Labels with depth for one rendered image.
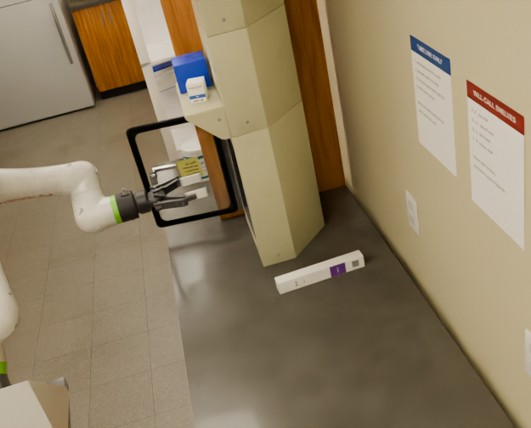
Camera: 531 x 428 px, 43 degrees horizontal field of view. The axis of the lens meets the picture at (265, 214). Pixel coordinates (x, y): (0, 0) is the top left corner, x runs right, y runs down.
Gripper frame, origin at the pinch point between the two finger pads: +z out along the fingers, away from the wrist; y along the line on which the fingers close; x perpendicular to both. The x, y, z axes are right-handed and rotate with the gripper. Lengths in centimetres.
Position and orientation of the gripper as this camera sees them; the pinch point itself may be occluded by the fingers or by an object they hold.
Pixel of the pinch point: (198, 185)
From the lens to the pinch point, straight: 216.3
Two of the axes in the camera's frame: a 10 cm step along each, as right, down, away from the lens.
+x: 1.9, 8.4, 5.0
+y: -2.5, -4.6, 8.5
